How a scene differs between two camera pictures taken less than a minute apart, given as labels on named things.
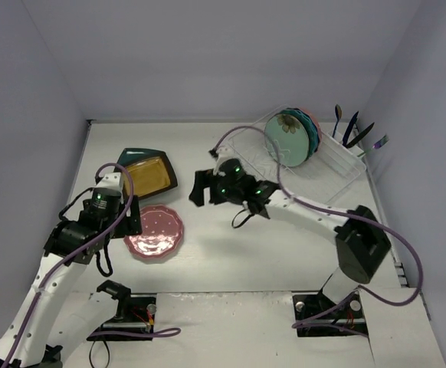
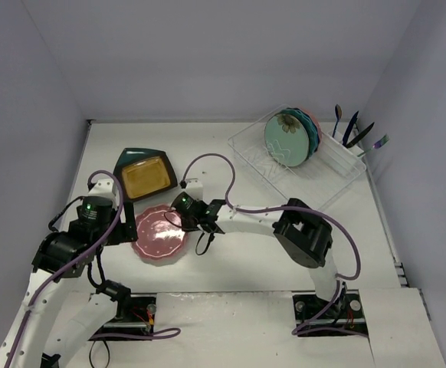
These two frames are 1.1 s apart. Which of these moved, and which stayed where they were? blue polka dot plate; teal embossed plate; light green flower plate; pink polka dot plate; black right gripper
Moved: black right gripper
Stayed: blue polka dot plate; pink polka dot plate; light green flower plate; teal embossed plate
